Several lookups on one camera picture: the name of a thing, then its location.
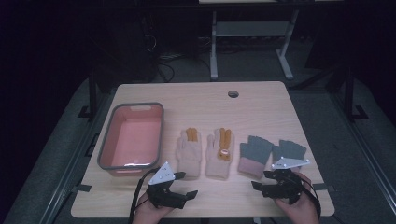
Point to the white metal table frame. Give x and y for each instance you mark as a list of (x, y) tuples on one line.
[(213, 46)]

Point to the person's right hand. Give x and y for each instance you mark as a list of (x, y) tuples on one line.
[(302, 213)]

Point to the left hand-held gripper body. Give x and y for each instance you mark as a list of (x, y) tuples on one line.
[(162, 196)]

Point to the grey pink fingerless glove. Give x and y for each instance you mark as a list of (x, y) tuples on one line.
[(291, 149), (255, 149)]

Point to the beige glove with bear patch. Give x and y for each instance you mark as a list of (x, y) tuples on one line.
[(218, 169)]

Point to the person's left hand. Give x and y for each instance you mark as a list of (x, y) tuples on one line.
[(148, 214)]

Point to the grey metal rail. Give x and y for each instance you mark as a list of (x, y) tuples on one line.
[(369, 155), (76, 165)]

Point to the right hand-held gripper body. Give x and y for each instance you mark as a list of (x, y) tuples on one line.
[(286, 186)]

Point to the black metal stand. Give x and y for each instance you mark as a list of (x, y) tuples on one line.
[(92, 93), (349, 93)]

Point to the beige glove with orange fingers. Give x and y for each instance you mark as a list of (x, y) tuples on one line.
[(188, 155)]

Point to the pink basket with grey rim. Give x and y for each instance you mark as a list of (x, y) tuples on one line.
[(134, 140)]

